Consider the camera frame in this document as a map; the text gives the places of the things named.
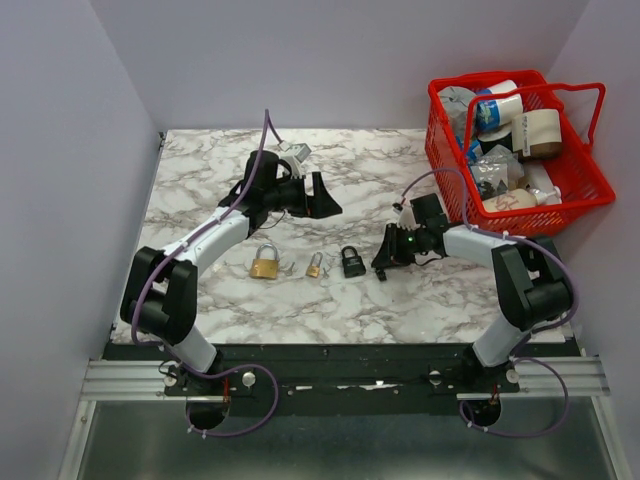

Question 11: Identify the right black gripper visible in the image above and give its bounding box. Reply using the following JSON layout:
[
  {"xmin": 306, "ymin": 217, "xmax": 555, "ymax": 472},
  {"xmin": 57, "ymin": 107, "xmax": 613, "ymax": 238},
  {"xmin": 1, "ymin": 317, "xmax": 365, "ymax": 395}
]
[{"xmin": 371, "ymin": 222, "xmax": 427, "ymax": 269}]

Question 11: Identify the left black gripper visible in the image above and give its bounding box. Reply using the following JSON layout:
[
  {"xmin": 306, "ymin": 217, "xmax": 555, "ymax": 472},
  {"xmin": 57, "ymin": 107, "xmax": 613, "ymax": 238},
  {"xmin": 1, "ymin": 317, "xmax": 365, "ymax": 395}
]
[{"xmin": 263, "ymin": 171, "xmax": 342, "ymax": 219}]

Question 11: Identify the black padlock with keys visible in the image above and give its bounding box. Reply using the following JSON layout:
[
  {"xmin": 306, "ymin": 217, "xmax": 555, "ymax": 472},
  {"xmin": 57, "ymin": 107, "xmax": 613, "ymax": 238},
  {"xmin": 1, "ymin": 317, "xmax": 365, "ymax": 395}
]
[{"xmin": 341, "ymin": 246, "xmax": 366, "ymax": 278}]

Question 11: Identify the small brass padlock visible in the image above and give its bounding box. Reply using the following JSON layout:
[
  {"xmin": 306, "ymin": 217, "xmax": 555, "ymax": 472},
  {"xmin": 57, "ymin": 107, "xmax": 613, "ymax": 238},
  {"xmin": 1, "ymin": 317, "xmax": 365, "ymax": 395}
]
[{"xmin": 306, "ymin": 251, "xmax": 323, "ymax": 278}]

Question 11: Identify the large padlock silver key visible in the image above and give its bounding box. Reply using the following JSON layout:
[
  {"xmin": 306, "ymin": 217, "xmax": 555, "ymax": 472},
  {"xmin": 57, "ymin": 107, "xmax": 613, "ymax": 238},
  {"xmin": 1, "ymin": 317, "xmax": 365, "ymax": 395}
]
[{"xmin": 283, "ymin": 262, "xmax": 295, "ymax": 276}]

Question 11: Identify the large brass padlock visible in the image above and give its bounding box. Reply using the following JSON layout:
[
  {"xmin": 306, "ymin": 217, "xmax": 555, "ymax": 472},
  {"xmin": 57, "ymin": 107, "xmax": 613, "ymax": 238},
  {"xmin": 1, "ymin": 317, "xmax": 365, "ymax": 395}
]
[{"xmin": 249, "ymin": 243, "xmax": 280, "ymax": 280}]

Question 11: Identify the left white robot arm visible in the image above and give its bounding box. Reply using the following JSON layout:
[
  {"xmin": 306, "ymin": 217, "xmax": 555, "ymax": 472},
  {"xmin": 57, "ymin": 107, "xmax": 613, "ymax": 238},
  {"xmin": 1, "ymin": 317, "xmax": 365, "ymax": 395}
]
[{"xmin": 120, "ymin": 150, "xmax": 342, "ymax": 395}]

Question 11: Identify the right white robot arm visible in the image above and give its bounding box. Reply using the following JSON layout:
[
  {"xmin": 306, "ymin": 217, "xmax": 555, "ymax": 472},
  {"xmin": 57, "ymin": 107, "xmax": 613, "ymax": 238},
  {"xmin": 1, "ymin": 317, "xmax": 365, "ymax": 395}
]
[{"xmin": 372, "ymin": 194, "xmax": 576, "ymax": 392}]

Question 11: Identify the clear plastic bag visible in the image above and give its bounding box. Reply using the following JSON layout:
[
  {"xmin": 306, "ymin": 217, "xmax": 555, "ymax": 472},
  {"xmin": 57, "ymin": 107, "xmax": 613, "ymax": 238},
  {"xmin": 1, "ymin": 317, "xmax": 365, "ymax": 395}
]
[{"xmin": 469, "ymin": 145, "xmax": 524, "ymax": 200}]

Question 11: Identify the beige lotion pump bottle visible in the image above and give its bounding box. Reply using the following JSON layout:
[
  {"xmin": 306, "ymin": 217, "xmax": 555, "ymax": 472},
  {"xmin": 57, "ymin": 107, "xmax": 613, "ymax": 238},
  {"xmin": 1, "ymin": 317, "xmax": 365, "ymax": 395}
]
[{"xmin": 482, "ymin": 186, "xmax": 561, "ymax": 213}]

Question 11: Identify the red plastic basket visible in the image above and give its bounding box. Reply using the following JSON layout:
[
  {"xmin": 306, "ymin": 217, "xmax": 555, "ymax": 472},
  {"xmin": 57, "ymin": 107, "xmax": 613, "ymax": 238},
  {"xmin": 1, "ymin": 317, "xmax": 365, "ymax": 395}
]
[{"xmin": 425, "ymin": 70, "xmax": 615, "ymax": 236}]

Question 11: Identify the grey crumpled bag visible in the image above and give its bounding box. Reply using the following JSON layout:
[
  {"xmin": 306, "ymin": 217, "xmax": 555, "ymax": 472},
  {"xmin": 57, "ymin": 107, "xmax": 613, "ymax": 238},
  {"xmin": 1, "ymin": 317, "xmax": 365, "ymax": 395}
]
[{"xmin": 438, "ymin": 86, "xmax": 476, "ymax": 138}]

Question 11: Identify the white blue paper cup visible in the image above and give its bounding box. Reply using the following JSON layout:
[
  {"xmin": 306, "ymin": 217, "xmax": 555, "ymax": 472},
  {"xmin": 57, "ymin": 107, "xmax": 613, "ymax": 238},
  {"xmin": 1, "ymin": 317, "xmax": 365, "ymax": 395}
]
[{"xmin": 476, "ymin": 79, "xmax": 524, "ymax": 132}]

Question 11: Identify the beige tape roll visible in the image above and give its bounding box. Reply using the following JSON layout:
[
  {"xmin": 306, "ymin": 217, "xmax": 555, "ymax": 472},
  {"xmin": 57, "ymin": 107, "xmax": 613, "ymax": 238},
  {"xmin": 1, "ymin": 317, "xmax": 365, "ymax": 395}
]
[{"xmin": 511, "ymin": 109, "xmax": 563, "ymax": 162}]

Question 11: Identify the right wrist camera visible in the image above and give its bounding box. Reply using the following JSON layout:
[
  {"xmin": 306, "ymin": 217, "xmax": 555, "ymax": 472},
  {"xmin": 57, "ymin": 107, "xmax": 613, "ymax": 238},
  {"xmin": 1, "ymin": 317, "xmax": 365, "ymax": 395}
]
[{"xmin": 392, "ymin": 197, "xmax": 418, "ymax": 231}]

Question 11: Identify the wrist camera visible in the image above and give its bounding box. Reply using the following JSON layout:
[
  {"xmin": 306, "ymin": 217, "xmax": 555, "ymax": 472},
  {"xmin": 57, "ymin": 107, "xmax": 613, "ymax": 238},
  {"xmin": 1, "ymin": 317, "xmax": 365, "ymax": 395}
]
[
  {"xmin": 277, "ymin": 142, "xmax": 311, "ymax": 181},
  {"xmin": 392, "ymin": 197, "xmax": 418, "ymax": 231}
]

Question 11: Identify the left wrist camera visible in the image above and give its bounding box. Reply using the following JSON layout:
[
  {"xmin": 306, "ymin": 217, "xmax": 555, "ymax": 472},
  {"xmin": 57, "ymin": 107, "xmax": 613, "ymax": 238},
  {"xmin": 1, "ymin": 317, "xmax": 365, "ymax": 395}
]
[{"xmin": 277, "ymin": 142, "xmax": 311, "ymax": 181}]

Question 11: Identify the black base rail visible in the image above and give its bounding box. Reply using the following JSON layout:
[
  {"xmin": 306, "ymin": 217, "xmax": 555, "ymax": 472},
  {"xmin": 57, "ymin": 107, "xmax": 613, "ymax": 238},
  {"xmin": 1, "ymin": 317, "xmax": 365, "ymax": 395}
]
[{"xmin": 103, "ymin": 344, "xmax": 563, "ymax": 428}]

